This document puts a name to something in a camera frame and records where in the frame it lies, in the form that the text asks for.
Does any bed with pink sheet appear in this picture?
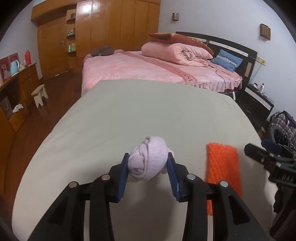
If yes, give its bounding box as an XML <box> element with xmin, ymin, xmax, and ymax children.
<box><xmin>81</xmin><ymin>49</ymin><xmax>243</xmax><ymax>95</ymax></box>

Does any plaid bag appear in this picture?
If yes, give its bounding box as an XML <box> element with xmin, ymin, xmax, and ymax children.
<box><xmin>268</xmin><ymin>111</ymin><xmax>296</xmax><ymax>151</ymax></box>

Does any small white wooden stool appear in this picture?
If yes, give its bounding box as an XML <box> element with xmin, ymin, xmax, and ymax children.
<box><xmin>31</xmin><ymin>85</ymin><xmax>49</xmax><ymax>108</ymax></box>

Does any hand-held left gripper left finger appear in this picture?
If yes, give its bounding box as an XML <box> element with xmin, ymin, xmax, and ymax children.
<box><xmin>28</xmin><ymin>152</ymin><xmax>130</xmax><ymax>241</ymax></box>

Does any rolled pink quilt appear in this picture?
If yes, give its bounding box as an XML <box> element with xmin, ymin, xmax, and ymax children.
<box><xmin>141</xmin><ymin>42</ymin><xmax>213</xmax><ymax>67</ymax></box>

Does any orange mesh scrubber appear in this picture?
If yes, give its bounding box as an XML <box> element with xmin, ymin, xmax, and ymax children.
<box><xmin>205</xmin><ymin>142</ymin><xmax>243</xmax><ymax>217</ymax></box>

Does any lattice wall lamp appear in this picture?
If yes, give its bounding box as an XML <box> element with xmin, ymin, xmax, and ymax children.
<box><xmin>259</xmin><ymin>24</ymin><xmax>271</xmax><ymax>40</ymax></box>

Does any cable with white controller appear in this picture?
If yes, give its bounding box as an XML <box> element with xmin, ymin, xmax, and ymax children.
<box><xmin>216</xmin><ymin>67</ymin><xmax>237</xmax><ymax>100</ymax></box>

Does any brown wooden wardrobe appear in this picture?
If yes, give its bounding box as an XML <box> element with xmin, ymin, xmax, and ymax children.
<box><xmin>31</xmin><ymin>0</ymin><xmax>161</xmax><ymax>80</ymax></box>

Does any light blue electric kettle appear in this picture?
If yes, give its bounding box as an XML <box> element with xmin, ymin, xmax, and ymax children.
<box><xmin>10</xmin><ymin>60</ymin><xmax>19</xmax><ymax>76</ymax></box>

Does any large red picture frame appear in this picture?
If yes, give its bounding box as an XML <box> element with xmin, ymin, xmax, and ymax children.
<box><xmin>0</xmin><ymin>58</ymin><xmax>11</xmax><ymax>84</ymax></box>

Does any dark wooden headboard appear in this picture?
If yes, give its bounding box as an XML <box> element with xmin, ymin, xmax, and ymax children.
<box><xmin>175</xmin><ymin>32</ymin><xmax>258</xmax><ymax>78</ymax></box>

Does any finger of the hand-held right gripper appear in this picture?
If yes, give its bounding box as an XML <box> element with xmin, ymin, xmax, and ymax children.
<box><xmin>244</xmin><ymin>143</ymin><xmax>278</xmax><ymax>166</ymax></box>

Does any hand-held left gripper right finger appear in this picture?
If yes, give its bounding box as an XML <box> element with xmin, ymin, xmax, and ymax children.
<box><xmin>167</xmin><ymin>152</ymin><xmax>270</xmax><ymax>241</ymax></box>

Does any blue patterned pillow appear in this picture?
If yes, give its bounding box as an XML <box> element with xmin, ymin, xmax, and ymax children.
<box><xmin>210</xmin><ymin>49</ymin><xmax>243</xmax><ymax>72</ymax></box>

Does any folded rust-red blanket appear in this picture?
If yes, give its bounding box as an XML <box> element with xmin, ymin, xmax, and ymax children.
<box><xmin>149</xmin><ymin>33</ymin><xmax>214</xmax><ymax>55</ymax></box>

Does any black and white nightstand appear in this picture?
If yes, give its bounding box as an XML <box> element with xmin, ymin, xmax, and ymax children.
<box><xmin>236</xmin><ymin>84</ymin><xmax>274</xmax><ymax>121</ymax></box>

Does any grey paper bag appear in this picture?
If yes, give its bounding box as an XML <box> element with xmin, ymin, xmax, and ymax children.
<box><xmin>0</xmin><ymin>97</ymin><xmax>12</xmax><ymax>117</ymax></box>

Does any brown wooden dresser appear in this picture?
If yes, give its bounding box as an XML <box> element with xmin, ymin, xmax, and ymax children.
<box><xmin>0</xmin><ymin>62</ymin><xmax>40</xmax><ymax>186</ymax></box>

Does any pale pink sock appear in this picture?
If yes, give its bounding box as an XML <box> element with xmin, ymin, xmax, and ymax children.
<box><xmin>128</xmin><ymin>136</ymin><xmax>168</xmax><ymax>181</ymax></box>

